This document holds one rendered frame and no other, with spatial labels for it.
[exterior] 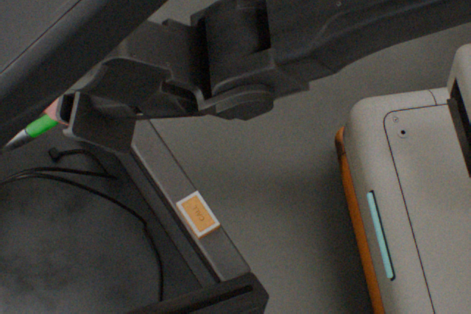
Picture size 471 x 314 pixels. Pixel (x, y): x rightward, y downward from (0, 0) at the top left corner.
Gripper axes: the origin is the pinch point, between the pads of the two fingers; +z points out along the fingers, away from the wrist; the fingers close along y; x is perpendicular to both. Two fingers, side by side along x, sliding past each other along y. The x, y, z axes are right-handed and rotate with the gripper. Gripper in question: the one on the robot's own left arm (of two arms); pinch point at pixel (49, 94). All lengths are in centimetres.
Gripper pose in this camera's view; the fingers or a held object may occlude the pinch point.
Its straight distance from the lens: 87.8
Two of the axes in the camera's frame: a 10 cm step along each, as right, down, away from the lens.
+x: 6.6, 2.8, 7.0
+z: -7.3, 0.3, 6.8
